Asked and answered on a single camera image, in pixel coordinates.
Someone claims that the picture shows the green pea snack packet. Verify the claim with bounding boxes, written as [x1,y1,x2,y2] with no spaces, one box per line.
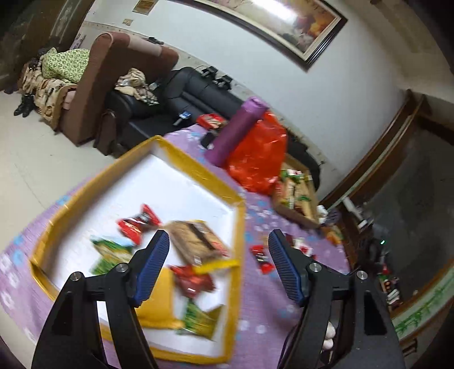
[177,298,218,336]
[90,236,137,275]

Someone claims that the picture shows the brown patterned blanket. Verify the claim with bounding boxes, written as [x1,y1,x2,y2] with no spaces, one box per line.
[20,66,78,131]

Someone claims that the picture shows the person's right hand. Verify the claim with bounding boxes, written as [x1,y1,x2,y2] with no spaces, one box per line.
[320,321,337,353]

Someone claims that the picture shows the purple floral tablecloth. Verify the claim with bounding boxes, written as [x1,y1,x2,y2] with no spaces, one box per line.
[0,124,352,369]

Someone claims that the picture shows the cardboard box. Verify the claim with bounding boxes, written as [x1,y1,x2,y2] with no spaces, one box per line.
[271,154,320,228]

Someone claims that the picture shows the small red candy packet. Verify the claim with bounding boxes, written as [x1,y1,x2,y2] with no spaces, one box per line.
[250,245,275,274]

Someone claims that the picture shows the purple bottle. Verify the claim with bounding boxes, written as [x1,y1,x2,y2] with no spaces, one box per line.
[206,97,266,167]

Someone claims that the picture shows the pile of clothes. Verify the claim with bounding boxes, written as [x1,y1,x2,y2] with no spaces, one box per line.
[115,67,161,106]

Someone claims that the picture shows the framed wall picture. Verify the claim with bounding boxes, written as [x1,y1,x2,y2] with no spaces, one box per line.
[167,0,349,70]

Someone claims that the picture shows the orange snack packets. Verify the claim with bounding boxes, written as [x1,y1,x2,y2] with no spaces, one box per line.
[324,225,345,246]

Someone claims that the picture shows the yellow snack packet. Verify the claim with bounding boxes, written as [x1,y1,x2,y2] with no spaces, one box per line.
[136,267,185,330]

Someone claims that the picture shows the yellow-edged white tray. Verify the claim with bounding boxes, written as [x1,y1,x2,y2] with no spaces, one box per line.
[28,135,247,366]

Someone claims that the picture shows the dark red candy packet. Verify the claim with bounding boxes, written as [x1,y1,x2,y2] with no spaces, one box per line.
[170,264,217,296]

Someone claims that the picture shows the green patterned pillow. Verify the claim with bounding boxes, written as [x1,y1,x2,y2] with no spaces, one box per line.
[42,48,91,85]

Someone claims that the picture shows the brown armchair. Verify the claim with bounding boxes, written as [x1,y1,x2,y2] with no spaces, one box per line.
[58,32,180,148]

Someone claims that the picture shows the red plastic bag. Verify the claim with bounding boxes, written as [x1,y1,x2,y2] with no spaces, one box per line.
[227,112,289,194]

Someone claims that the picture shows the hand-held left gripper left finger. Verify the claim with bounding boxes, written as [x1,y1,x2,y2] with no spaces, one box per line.
[31,230,170,369]

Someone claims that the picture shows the brown wooden cabinet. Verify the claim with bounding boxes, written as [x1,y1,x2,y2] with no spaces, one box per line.
[319,89,454,355]

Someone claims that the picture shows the black leather sofa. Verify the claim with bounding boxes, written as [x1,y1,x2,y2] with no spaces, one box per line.
[94,66,321,190]

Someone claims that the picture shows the brown cracker packet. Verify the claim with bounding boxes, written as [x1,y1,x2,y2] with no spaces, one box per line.
[165,220,231,266]

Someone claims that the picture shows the dark wooden wardrobe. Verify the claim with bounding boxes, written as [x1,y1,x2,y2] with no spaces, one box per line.
[0,0,94,93]

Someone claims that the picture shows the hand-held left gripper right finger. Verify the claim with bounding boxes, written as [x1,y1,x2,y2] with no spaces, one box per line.
[268,230,407,369]

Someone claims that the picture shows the black shoes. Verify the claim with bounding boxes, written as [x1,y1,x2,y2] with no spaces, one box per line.
[13,93,37,118]

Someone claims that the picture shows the pile of assorted snacks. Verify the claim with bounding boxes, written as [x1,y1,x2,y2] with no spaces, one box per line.
[277,168,313,213]

